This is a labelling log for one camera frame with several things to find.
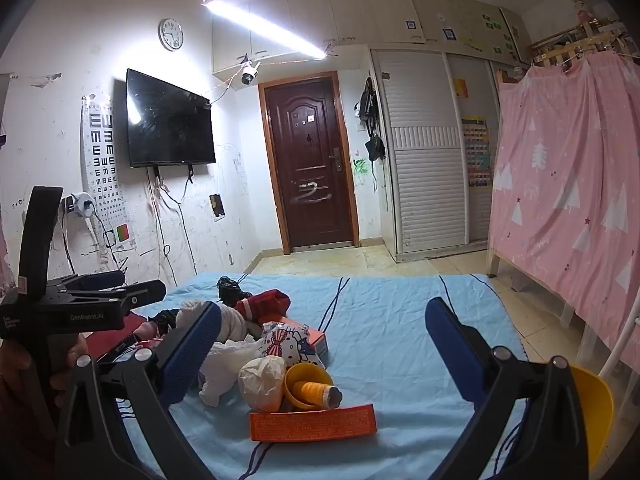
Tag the white metal rail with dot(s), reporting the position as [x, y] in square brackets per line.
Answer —
[622, 335]

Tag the white eye chart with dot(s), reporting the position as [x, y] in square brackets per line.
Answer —
[102, 160]

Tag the orange wardrobe sticker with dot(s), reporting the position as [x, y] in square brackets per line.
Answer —
[461, 88]

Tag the orange packet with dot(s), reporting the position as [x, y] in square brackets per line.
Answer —
[312, 422]

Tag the fluorescent ceiling light tube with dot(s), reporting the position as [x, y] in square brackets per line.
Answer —
[265, 27]

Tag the white security camera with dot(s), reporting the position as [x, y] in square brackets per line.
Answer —
[248, 74]

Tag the white cloth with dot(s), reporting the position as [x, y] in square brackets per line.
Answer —
[232, 322]

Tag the pink printed curtain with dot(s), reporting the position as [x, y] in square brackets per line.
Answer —
[565, 185]

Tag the round white wall clock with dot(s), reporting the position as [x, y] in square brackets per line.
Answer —
[171, 34]

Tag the red cloth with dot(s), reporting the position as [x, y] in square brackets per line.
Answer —
[267, 305]

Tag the yellow plastic bin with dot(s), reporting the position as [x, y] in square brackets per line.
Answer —
[592, 410]

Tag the small wall box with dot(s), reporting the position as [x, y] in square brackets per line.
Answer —
[217, 206]

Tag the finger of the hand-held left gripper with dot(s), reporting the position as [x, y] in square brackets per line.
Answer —
[135, 295]
[100, 279]

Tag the red and black box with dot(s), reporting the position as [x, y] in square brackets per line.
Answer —
[117, 332]

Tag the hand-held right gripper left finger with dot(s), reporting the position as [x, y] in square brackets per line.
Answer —
[195, 355]

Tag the blue striped bed sheet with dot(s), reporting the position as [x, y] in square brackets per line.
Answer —
[390, 310]

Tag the white wall charger device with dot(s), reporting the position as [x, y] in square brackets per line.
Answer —
[79, 205]

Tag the person's left hand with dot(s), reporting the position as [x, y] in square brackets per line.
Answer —
[70, 367]

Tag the orange box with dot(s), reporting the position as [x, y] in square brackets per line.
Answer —
[312, 337]

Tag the person's left forearm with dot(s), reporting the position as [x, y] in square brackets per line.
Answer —
[20, 410]

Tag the black cloth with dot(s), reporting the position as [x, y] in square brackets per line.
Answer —
[230, 287]

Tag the yellow funnel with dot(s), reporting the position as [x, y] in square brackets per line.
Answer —
[305, 372]

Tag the black wall television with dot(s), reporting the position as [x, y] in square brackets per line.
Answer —
[170, 117]

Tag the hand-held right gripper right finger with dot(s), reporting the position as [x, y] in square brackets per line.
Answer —
[450, 340]

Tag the wooden bunk bed frame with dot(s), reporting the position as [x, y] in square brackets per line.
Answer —
[565, 47]

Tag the beige plastic bag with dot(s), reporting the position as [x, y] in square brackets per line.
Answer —
[260, 382]

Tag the white overhead cabinets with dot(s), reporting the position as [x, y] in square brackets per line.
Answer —
[370, 15]

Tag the white tissue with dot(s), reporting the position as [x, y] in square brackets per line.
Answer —
[222, 370]

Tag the white printed pouch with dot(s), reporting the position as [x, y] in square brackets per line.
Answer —
[287, 342]

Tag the dark brown door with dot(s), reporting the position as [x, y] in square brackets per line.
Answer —
[310, 160]

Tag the colourful grid poster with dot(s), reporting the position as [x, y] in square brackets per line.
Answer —
[475, 155]

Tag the black hanging bags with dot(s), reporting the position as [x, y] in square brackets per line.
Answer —
[369, 107]

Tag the white louvred wardrobe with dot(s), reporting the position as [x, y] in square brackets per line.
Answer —
[425, 160]

